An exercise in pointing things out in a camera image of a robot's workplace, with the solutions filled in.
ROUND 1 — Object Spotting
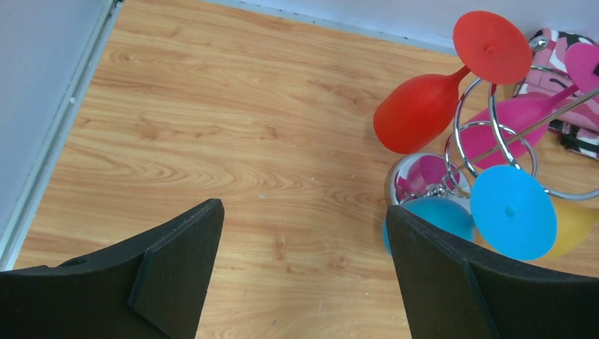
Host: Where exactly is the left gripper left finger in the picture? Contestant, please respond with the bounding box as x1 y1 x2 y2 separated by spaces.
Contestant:
1 198 225 338

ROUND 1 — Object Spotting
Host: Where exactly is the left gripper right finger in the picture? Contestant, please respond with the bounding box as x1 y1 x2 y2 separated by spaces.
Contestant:
385 206 598 338

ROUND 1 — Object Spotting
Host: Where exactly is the magenta wine glass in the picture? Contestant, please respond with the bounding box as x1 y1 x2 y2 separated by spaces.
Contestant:
460 42 598 169

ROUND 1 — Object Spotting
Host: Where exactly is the chrome wine glass rack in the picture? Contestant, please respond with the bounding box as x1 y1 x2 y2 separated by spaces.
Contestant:
386 35 598 205

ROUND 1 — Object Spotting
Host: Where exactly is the red wine glass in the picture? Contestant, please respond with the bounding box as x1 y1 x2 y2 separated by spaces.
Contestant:
373 11 532 154

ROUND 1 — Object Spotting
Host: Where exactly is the blue wine glass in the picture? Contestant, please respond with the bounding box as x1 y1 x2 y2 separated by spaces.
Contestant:
402 165 558 261

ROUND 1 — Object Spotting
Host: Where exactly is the yellow wine glass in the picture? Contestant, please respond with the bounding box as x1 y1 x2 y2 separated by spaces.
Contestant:
541 198 598 259

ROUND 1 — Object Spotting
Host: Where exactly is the pink camouflage cloth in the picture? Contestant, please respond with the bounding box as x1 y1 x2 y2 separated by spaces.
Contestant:
514 28 599 161

